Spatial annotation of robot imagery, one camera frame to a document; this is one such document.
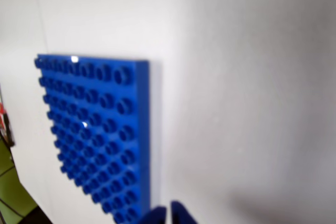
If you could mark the blue 8x8 stud plate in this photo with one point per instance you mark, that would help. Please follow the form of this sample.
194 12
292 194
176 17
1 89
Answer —
105 129

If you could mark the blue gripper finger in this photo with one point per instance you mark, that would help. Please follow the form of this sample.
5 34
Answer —
182 214
156 216

